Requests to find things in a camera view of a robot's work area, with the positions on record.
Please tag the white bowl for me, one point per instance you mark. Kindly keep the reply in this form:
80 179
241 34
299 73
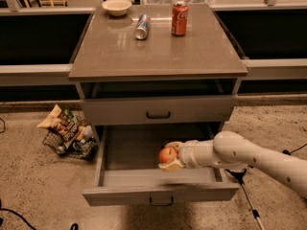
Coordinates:
116 7

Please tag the closed upper grey drawer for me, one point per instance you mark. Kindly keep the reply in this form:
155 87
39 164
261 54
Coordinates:
167 110

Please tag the red apple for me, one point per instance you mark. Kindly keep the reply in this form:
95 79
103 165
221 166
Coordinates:
167 154

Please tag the open lower grey drawer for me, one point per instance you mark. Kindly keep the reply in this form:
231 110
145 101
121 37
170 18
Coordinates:
128 173

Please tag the wire basket of snacks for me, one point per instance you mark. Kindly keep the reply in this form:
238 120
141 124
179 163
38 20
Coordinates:
83 146

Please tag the grey drawer cabinet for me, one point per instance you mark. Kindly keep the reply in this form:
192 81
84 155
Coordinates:
113 64

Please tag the chip bag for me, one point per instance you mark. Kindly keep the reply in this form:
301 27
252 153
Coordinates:
59 123

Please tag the blue silver soda can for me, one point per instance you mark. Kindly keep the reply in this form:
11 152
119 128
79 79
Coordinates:
142 27

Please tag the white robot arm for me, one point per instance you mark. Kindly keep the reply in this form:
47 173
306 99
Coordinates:
229 150

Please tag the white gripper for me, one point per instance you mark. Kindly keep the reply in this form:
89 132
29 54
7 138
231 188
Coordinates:
187 154

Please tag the grey tripod leg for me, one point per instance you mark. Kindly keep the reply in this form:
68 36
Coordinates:
239 176

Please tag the red cola can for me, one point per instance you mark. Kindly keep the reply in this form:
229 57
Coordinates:
179 18

